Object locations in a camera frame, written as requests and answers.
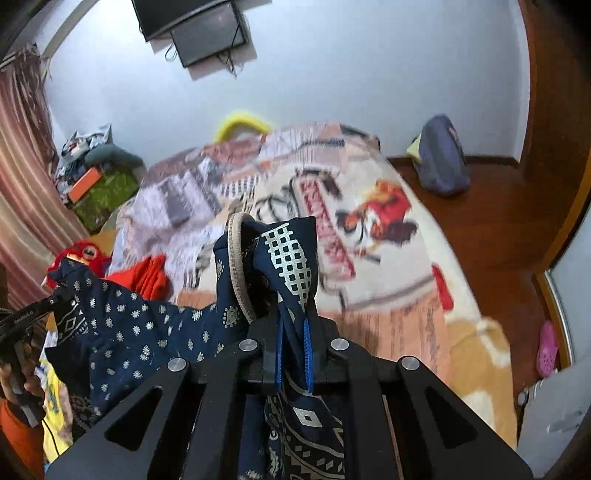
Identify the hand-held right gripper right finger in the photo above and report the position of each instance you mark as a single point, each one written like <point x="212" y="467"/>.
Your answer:
<point x="308" y="364"/>

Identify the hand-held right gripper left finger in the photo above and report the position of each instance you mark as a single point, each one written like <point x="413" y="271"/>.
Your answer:
<point x="278" y="364"/>

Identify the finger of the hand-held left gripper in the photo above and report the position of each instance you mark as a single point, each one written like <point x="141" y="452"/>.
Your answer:
<point x="62" y="301"/>

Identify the navy patterned hooded jacket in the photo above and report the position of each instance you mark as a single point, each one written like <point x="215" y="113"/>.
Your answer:
<point x="184" y="323"/>

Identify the person's left hand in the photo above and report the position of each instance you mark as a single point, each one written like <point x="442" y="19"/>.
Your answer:
<point x="33" y="381"/>

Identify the red plush toy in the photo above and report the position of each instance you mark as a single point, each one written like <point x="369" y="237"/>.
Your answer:
<point x="74" y="256"/>

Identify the red garment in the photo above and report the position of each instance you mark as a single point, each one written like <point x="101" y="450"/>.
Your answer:
<point x="145" y="277"/>

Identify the yellow garment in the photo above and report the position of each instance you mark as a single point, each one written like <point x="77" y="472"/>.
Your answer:
<point x="53" y="406"/>

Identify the bed with printed blanket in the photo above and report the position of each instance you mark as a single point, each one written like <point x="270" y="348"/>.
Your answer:
<point x="392" y="295"/>

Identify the striped brown curtain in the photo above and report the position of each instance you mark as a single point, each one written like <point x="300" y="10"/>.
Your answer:
<point x="23" y="194"/>

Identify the orange box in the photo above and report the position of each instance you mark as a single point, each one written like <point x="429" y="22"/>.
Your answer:
<point x="85" y="184"/>

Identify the pink slipper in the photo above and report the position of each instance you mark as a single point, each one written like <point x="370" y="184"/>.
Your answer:
<point x="547" y="348"/>

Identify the yellow-green bag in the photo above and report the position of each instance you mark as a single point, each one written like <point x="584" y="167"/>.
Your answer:
<point x="413" y="148"/>

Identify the yellow cushion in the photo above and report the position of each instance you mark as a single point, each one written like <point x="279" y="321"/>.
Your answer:
<point x="240" y="121"/>

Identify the grey backpack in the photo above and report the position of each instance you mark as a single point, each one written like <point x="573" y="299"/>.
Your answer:
<point x="443" y="157"/>

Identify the white sliding wardrobe door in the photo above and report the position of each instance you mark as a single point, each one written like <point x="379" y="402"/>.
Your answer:
<point x="572" y="314"/>

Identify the wooden door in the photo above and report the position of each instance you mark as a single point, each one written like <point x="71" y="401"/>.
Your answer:
<point x="554" y="138"/>

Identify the small black wall monitor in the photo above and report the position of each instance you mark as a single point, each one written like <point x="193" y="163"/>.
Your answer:
<point x="210" y="34"/>

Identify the black wall television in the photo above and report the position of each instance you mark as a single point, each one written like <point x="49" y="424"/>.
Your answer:
<point x="175" y="14"/>

